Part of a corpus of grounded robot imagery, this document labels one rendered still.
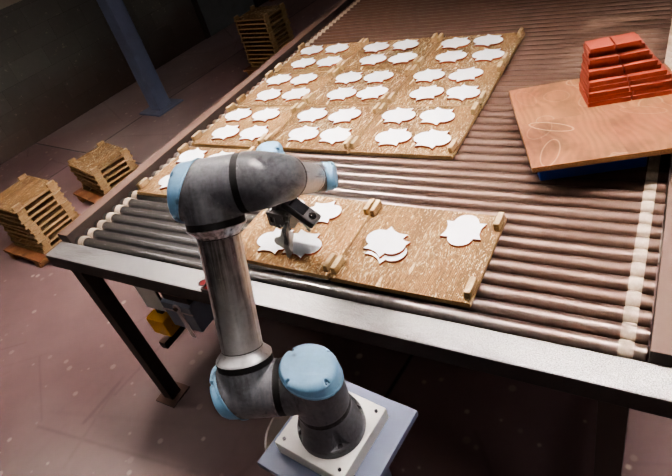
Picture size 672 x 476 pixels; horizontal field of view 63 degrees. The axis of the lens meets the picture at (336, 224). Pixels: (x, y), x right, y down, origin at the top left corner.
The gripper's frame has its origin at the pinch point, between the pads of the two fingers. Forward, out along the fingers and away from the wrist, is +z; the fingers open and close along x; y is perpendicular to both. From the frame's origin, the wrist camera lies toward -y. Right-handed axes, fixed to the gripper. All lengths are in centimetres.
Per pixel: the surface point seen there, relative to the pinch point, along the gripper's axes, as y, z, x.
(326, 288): -15.9, 1.6, 12.6
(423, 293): -43.9, -2.9, 8.6
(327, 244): -7.6, 0.6, -2.9
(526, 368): -73, -3, 22
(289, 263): -0.1, 1.3, 7.7
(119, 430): 97, 105, 47
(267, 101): 78, 9, -91
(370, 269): -26.0, -1.2, 3.9
